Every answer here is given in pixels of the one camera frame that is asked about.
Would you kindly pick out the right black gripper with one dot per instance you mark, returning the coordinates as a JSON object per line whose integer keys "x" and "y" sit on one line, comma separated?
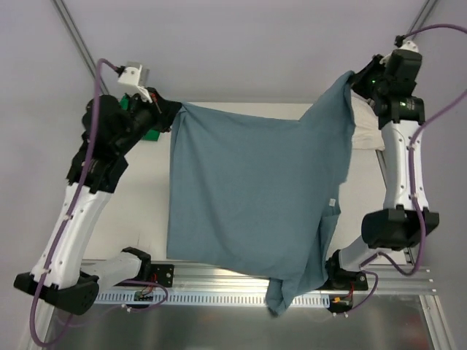
{"x": 363, "y": 78}

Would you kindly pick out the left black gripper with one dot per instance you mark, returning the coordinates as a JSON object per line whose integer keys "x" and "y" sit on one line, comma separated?
{"x": 165, "y": 112}

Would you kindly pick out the blue-grey t-shirt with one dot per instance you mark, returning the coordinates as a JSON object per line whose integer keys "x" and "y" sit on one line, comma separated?
{"x": 260, "y": 196}

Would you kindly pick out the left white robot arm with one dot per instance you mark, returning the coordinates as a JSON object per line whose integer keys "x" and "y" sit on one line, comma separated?
{"x": 111, "y": 131}

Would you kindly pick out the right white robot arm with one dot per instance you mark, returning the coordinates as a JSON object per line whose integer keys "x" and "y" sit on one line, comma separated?
{"x": 405, "y": 220}

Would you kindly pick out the green folded t-shirt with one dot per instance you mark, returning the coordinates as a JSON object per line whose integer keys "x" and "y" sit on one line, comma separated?
{"x": 151, "y": 135}

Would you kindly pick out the cream white t-shirt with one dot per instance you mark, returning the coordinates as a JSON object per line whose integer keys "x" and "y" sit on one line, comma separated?
{"x": 366, "y": 134}

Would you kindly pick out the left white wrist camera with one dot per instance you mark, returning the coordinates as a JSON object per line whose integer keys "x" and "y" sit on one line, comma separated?
{"x": 133, "y": 77}

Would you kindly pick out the right aluminium frame post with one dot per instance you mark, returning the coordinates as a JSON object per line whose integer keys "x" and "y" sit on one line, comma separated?
{"x": 424, "y": 15}

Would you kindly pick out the aluminium frame post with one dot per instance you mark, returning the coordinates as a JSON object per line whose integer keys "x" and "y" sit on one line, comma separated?
{"x": 74, "y": 34}
{"x": 424, "y": 15}

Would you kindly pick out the left aluminium frame post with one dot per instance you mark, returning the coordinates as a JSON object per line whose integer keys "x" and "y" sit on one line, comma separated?
{"x": 74, "y": 34}

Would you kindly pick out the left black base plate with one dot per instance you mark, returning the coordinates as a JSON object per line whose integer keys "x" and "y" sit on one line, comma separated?
{"x": 161, "y": 273}

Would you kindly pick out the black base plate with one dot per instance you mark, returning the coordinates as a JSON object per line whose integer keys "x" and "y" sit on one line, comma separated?
{"x": 161, "y": 273}
{"x": 340, "y": 280}

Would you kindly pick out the white slotted cable duct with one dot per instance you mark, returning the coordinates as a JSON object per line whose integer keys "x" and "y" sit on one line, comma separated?
{"x": 181, "y": 298}

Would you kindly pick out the aluminium mounting rail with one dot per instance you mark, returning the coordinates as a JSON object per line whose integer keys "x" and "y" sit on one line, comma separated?
{"x": 200, "y": 277}

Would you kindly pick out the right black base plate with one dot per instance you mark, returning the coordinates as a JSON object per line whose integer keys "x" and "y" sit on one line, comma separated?
{"x": 340, "y": 280}

